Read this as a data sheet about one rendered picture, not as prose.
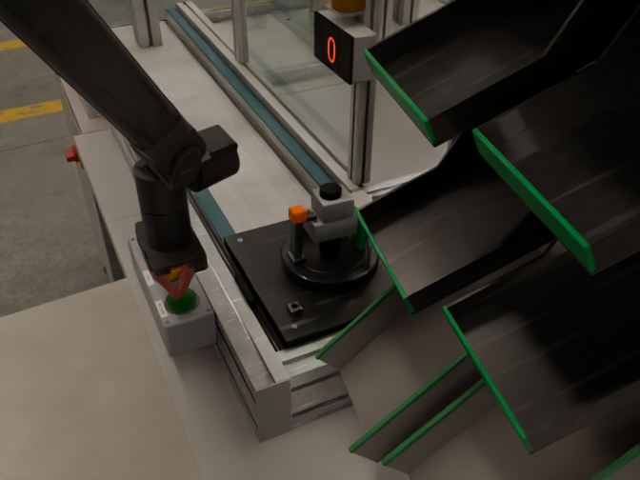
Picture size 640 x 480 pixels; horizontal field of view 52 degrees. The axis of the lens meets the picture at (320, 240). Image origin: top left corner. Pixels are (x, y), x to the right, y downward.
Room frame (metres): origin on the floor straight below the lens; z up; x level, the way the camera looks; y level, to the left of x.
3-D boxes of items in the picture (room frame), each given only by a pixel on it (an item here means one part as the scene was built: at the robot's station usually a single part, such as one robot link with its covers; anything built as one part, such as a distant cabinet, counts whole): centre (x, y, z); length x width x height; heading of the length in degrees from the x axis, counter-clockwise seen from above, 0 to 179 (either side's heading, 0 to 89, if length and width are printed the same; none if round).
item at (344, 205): (0.74, -0.02, 1.06); 0.08 x 0.04 x 0.07; 113
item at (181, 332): (0.72, 0.22, 0.93); 0.21 x 0.07 x 0.06; 26
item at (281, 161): (1.02, 0.10, 0.91); 0.84 x 0.28 x 0.10; 26
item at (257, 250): (0.74, -0.01, 0.96); 0.24 x 0.24 x 0.02; 26
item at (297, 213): (0.72, 0.02, 1.04); 0.04 x 0.02 x 0.08; 116
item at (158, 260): (0.65, 0.19, 1.09); 0.10 x 0.07 x 0.07; 26
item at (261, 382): (0.92, 0.24, 0.91); 0.89 x 0.06 x 0.11; 26
